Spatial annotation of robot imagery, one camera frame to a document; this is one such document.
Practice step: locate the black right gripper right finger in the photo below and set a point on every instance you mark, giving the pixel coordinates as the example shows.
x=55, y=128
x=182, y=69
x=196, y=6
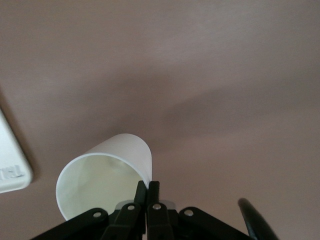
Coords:
x=162, y=222

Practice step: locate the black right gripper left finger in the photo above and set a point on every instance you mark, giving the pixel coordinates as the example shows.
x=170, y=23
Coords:
x=125, y=222

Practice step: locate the white plastic cup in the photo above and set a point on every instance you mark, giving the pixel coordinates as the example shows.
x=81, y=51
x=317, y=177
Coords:
x=100, y=180

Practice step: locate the cream bear print tray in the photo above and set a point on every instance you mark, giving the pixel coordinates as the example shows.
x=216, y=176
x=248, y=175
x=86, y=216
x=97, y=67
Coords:
x=11, y=165

